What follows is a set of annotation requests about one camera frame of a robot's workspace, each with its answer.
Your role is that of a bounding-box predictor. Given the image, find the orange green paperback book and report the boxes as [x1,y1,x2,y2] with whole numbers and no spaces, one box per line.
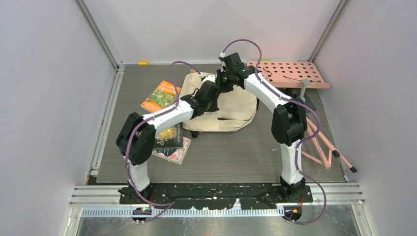
[141,81,177,113]

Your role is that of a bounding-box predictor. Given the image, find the cream canvas backpack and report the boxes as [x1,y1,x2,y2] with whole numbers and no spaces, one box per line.
[182,86,257,132]

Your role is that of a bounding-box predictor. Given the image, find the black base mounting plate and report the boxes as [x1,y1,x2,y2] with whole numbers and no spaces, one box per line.
[118,183,313,210]

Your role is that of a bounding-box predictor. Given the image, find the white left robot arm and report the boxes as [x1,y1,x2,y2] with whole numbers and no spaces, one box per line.
[116,75,220,204]

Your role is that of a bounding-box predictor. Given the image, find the patterned book under black book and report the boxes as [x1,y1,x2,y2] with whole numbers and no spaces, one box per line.
[152,137,191,165]

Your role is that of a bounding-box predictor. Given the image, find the grey bracket on stand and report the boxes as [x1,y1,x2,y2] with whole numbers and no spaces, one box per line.
[299,79,310,103]

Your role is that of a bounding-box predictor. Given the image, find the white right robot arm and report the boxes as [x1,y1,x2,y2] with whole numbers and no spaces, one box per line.
[216,53,307,202]

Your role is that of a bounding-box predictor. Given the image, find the pink perforated stand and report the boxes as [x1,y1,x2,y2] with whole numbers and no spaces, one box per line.
[258,61,357,173]

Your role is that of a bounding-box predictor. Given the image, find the black moon cover book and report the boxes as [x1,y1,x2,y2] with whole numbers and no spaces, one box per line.
[153,123,183,150]

